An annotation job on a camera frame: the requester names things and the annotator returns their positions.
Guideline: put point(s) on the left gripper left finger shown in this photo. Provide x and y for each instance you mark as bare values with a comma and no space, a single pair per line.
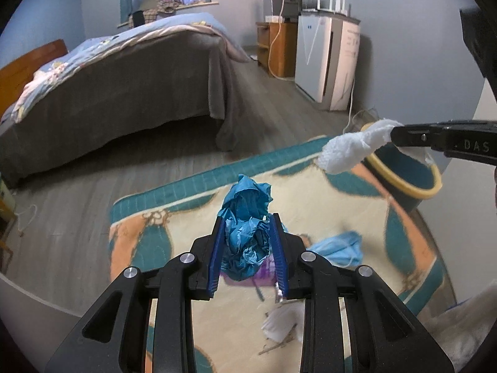
214,269

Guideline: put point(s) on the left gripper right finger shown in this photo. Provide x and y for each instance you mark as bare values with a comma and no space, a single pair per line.
276,235

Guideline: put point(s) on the teal plastic bag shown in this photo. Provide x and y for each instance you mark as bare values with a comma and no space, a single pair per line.
245,211

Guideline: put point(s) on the white tissue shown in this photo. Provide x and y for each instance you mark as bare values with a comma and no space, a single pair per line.
343,152

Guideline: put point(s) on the yellow rimmed teal trash bin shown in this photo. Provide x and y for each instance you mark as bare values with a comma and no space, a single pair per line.
406,179

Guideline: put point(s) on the purple plastic wrapper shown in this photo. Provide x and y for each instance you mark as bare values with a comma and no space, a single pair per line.
264,277

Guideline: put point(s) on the teal orange patterned blanket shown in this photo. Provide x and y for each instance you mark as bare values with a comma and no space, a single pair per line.
362,319

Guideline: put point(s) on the white air purifier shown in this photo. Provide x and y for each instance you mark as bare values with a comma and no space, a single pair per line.
327,53

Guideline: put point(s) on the bed with grey cover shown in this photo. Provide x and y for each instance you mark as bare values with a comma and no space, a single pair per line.
176,77

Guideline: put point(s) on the wooden tv cabinet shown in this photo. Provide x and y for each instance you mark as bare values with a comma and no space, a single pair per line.
277,48

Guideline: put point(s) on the white wifi router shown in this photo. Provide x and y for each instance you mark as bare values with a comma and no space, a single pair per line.
334,7

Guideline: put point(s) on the wooden bedside shelf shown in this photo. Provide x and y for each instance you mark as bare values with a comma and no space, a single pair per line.
8,219

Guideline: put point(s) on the light blue floral quilt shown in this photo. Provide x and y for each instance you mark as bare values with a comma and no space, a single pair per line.
52,74

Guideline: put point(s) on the clothes pile on sill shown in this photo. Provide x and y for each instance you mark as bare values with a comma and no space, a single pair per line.
152,10

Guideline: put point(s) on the wooden headboard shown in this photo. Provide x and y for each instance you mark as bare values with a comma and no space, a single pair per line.
15,75

